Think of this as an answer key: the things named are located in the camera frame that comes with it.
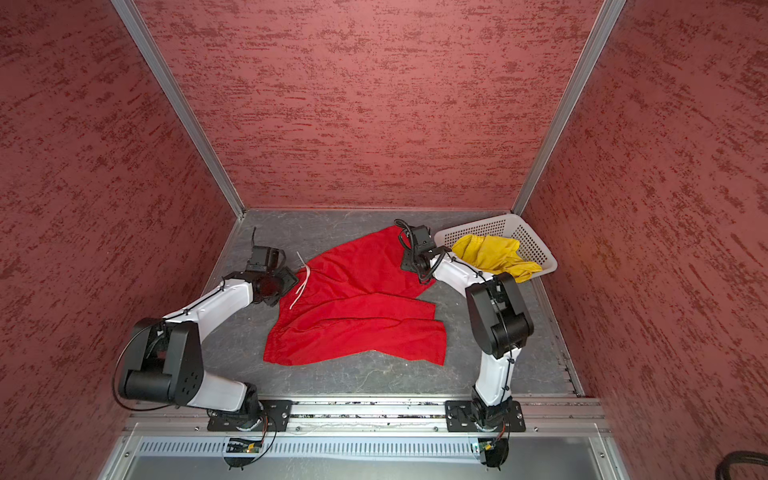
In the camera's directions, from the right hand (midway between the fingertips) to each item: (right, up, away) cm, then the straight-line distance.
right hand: (409, 266), depth 97 cm
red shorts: (-16, -9, -5) cm, 19 cm away
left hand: (-38, -7, -5) cm, 39 cm away
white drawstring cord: (-34, -3, -2) cm, 34 cm away
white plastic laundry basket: (+38, +14, +10) cm, 42 cm away
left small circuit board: (-43, -43, -25) cm, 65 cm away
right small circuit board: (+18, -42, -25) cm, 52 cm away
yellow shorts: (+29, +4, +2) cm, 30 cm away
